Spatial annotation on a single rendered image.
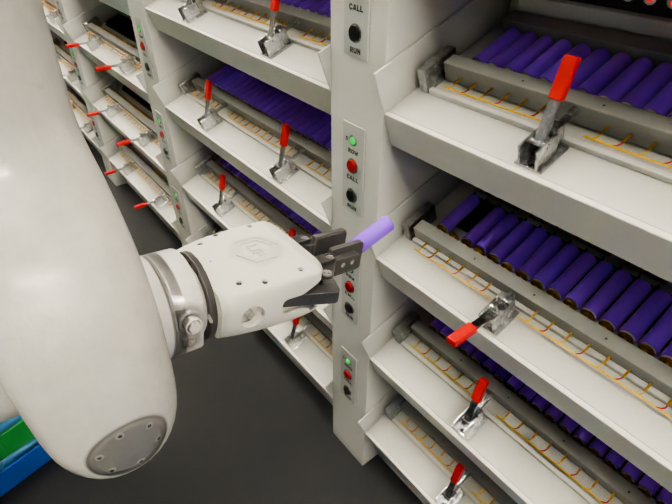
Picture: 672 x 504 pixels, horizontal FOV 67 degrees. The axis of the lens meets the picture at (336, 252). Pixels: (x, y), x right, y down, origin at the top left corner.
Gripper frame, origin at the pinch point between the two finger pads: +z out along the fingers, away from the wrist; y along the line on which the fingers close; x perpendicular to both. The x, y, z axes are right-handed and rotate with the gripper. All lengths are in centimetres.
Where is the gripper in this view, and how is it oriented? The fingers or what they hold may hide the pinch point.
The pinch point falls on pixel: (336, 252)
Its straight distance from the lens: 50.4
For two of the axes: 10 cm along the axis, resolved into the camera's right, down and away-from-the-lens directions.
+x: -1.3, 8.5, 5.1
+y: -6.2, -4.7, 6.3
